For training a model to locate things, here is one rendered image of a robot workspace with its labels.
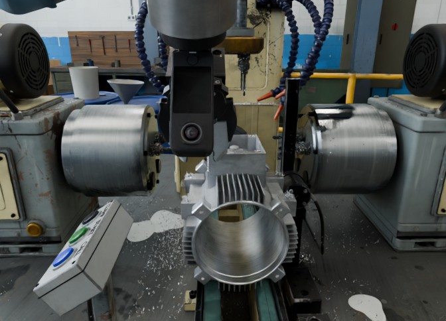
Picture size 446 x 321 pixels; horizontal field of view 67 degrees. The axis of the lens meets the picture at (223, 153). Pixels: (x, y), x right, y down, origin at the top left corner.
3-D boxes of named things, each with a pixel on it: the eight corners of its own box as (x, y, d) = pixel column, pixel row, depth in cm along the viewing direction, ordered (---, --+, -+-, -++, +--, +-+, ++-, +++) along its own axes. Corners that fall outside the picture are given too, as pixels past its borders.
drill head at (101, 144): (59, 176, 108) (45, 97, 100) (174, 174, 109) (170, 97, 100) (15, 215, 84) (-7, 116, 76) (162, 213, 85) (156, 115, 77)
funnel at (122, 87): (121, 111, 253) (117, 77, 245) (151, 112, 249) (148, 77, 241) (105, 119, 229) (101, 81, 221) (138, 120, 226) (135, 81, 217)
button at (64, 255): (66, 262, 45) (57, 253, 45) (83, 252, 45) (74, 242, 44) (56, 277, 42) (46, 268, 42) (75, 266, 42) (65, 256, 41)
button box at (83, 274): (102, 240, 58) (81, 217, 57) (135, 219, 57) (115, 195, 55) (59, 318, 42) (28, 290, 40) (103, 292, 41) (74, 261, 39)
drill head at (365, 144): (266, 174, 109) (269, 97, 101) (391, 172, 110) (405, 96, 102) (281, 211, 86) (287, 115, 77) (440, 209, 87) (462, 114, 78)
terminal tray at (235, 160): (207, 167, 71) (206, 134, 69) (257, 166, 72) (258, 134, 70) (207, 192, 60) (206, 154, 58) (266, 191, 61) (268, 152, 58)
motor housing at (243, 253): (189, 231, 76) (186, 151, 70) (273, 229, 77) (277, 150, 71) (184, 294, 57) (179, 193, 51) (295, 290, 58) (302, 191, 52)
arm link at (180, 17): (241, -3, 29) (129, -3, 29) (238, 47, 33) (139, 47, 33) (235, -43, 35) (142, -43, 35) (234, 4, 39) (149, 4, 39)
